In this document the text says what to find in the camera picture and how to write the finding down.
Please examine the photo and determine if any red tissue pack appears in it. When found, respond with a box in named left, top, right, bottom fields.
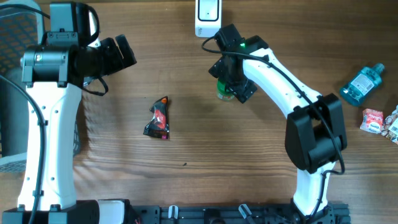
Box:
left=360, top=108, right=384, bottom=134

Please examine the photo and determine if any beige snack bag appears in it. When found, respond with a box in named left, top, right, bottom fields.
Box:
left=381, top=106, right=398, bottom=144

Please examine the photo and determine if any green lid jar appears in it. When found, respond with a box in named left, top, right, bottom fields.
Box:
left=216, top=80, right=234, bottom=101

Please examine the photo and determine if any grey plastic mesh basket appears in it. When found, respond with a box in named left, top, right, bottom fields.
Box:
left=0, top=0, right=81, bottom=174

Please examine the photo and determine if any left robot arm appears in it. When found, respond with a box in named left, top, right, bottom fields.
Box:
left=2, top=32, right=136, bottom=223

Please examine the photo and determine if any red black snack pouch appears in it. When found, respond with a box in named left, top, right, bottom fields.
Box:
left=143, top=96, right=170, bottom=139

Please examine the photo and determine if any blue mouthwash bottle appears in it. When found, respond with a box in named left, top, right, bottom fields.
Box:
left=340, top=63, right=385, bottom=106

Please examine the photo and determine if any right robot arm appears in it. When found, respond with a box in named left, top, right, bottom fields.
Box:
left=207, top=24, right=347, bottom=223

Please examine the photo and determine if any white barcode scanner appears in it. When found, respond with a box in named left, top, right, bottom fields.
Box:
left=195, top=0, right=222, bottom=38

